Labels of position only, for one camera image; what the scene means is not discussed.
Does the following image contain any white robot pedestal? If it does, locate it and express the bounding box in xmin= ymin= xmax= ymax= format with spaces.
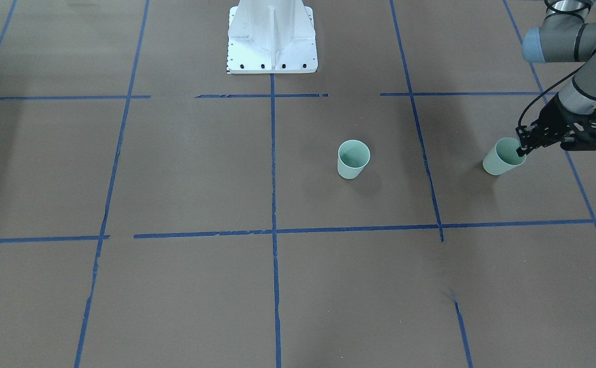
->
xmin=226 ymin=1 xmax=319 ymax=74

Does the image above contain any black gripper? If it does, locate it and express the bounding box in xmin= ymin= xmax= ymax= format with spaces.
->
xmin=516 ymin=97 xmax=584 ymax=157

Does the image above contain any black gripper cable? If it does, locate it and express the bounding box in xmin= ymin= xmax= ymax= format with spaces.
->
xmin=517 ymin=31 xmax=596 ymax=129

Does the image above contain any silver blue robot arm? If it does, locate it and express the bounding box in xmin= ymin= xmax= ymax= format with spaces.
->
xmin=516 ymin=1 xmax=596 ymax=157

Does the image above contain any green plastic cup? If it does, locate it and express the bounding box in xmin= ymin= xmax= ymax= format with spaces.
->
xmin=482 ymin=137 xmax=527 ymax=176
xmin=337 ymin=140 xmax=371 ymax=179

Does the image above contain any brown paper table mat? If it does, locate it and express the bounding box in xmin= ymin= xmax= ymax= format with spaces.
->
xmin=0 ymin=1 xmax=596 ymax=367

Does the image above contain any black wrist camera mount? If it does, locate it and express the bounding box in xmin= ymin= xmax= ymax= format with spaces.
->
xmin=561 ymin=106 xmax=596 ymax=151

